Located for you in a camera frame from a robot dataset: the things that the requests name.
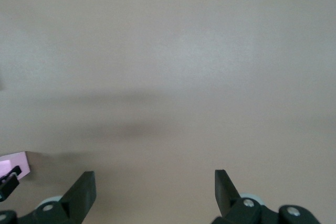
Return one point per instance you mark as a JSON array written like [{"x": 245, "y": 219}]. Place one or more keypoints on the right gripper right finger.
[{"x": 225, "y": 197}]

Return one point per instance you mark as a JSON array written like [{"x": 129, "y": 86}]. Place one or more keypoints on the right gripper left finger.
[{"x": 78, "y": 200}]

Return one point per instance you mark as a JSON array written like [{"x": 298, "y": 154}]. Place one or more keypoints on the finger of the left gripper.
[{"x": 9, "y": 184}]

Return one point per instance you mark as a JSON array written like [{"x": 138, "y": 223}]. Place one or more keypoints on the pink foam cube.
[{"x": 23, "y": 163}]

